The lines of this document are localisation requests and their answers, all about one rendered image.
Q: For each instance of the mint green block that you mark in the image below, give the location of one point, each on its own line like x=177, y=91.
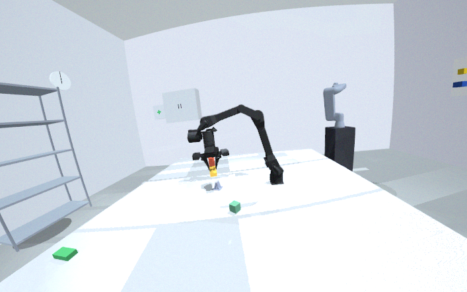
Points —
x=235, y=206

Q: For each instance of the yellow bar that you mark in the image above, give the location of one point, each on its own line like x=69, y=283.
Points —
x=212, y=169

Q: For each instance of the green flat block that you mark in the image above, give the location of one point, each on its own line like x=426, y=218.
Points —
x=65, y=253

